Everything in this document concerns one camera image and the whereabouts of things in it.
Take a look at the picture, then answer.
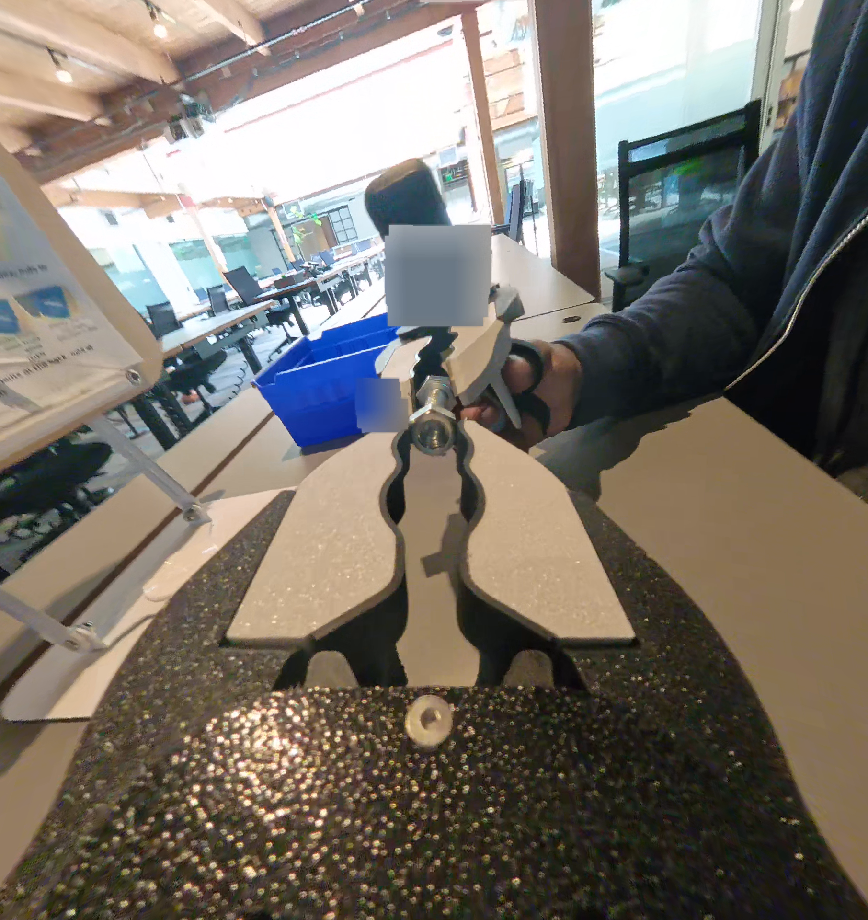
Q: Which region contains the steel hex bolt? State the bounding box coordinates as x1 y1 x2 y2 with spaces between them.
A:
417 377 455 454

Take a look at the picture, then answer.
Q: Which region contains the person's torso in dark jacket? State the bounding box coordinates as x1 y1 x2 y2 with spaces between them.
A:
721 0 868 504

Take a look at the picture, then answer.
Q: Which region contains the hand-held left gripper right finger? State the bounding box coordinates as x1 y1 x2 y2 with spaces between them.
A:
459 424 638 645

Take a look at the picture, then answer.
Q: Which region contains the thin wooden post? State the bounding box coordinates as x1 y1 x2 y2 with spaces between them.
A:
460 10 508 225

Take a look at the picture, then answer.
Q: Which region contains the steel hex nut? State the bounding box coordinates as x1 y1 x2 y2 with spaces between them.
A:
407 404 466 458

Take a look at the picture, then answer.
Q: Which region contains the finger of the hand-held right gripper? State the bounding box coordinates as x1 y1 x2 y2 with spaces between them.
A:
434 320 514 411
375 334 435 382

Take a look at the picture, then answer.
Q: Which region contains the thick wooden post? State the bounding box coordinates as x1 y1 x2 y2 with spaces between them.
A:
527 0 602 298

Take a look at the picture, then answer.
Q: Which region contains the long blue plastic bin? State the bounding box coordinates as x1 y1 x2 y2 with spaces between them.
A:
253 314 400 449

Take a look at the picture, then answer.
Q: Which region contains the person's right hand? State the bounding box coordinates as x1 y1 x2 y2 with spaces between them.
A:
461 338 586 451

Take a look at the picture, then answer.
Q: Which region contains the black mesh chair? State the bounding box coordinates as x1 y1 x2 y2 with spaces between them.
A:
604 101 763 312

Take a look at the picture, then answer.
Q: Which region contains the printed instruction sign board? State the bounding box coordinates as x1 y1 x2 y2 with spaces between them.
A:
0 122 164 484

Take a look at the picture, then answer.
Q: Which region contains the person's right forearm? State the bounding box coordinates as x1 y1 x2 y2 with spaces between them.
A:
552 140 790 436

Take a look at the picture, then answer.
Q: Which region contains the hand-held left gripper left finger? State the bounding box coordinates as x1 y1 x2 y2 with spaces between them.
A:
226 430 412 648

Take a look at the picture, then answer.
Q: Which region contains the green potted plant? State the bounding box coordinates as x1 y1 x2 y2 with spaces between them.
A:
288 205 327 250

